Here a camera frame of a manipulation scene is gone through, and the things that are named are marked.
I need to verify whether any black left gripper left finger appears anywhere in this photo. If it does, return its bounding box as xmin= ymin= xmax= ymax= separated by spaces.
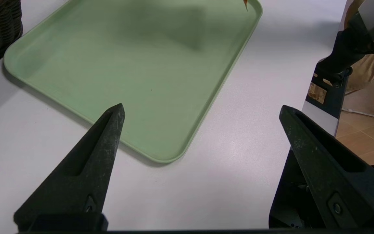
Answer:
xmin=13 ymin=103 xmax=126 ymax=232

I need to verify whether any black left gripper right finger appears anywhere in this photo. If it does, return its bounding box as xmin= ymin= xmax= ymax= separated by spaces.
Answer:
xmin=278 ymin=104 xmax=374 ymax=230

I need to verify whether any black robot chassis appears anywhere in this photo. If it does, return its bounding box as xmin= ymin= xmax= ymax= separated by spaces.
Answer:
xmin=268 ymin=148 xmax=326 ymax=228

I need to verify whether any light green plastic tray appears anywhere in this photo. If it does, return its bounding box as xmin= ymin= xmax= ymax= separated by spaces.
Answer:
xmin=3 ymin=0 xmax=263 ymax=163

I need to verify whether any white floor cable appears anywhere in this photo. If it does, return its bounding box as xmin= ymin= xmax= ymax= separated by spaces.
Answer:
xmin=341 ymin=108 xmax=374 ymax=120

